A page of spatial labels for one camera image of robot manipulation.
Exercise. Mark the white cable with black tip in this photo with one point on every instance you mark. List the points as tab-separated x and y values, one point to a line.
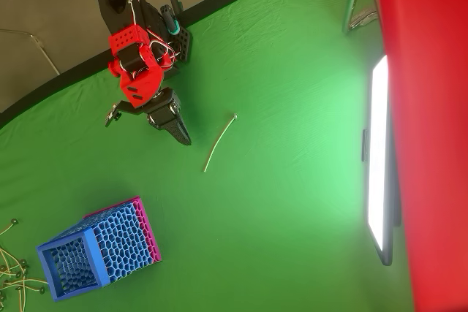
23	263
42	291
18	287
14	221
17	274

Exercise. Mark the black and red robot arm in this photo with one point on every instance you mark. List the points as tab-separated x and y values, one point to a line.
135	78

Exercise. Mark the clear plastic piece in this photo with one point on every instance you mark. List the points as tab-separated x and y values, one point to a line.
362	19

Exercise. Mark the blue and magenta lattice basket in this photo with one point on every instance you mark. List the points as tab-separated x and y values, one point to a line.
120	239

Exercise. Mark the red blurred mount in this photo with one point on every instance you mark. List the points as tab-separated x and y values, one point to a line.
431	107

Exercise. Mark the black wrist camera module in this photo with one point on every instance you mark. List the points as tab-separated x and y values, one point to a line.
113	113

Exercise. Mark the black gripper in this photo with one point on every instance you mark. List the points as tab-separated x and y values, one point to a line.
163	112

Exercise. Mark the green cloth with black rim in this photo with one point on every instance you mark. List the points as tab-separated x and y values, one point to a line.
274	198

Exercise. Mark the black LED light panel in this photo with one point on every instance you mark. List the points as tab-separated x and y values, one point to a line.
378	144

